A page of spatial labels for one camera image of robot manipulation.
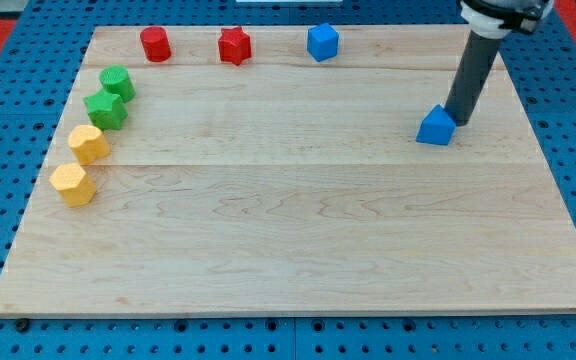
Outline light wooden board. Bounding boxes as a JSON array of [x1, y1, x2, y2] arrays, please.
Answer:
[[0, 25, 576, 319]]

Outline green cylinder block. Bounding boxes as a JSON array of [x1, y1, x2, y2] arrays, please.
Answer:
[[99, 65, 136, 103]]

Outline blue triangular prism block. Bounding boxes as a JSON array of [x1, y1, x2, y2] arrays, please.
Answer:
[[416, 105, 457, 146]]

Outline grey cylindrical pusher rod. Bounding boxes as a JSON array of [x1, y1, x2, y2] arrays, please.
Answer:
[[444, 31, 501, 127]]

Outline red star block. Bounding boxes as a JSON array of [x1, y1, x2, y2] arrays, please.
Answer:
[[218, 26, 252, 66]]

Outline yellow hexagon block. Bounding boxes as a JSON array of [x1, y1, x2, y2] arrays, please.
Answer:
[[49, 163, 97, 207]]

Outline yellow heart block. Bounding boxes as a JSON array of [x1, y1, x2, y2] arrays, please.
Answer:
[[67, 125, 111, 165]]

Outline green star block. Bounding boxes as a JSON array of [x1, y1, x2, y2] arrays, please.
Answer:
[[84, 89, 128, 130]]

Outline blue cube block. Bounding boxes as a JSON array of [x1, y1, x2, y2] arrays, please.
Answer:
[[307, 23, 339, 62]]

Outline red cylinder block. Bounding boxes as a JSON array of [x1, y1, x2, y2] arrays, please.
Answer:
[[140, 26, 172, 62]]

